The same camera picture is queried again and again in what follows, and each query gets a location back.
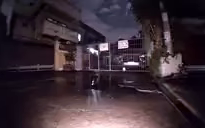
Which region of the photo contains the white sign board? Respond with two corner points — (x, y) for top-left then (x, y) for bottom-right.
(98, 42), (110, 53)
(117, 39), (130, 50)

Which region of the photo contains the metal gate fence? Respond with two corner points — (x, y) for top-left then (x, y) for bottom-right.
(83, 37), (150, 72)

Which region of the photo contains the potted bush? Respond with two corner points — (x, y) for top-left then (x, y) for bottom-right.
(63, 49), (78, 72)

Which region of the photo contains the dark wet asphalt road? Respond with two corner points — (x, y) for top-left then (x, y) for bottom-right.
(0, 70), (204, 128)

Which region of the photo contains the multi-storey building with balcony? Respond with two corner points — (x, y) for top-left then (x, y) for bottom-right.
(0, 0), (106, 72)

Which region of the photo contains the pole with climbing plant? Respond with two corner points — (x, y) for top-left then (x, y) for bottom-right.
(141, 0), (174, 78)

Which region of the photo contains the raised concrete kerb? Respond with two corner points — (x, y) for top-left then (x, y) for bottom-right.
(156, 74), (205, 128)

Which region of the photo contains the low white wall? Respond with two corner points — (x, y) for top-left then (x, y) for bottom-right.
(159, 53), (184, 78)

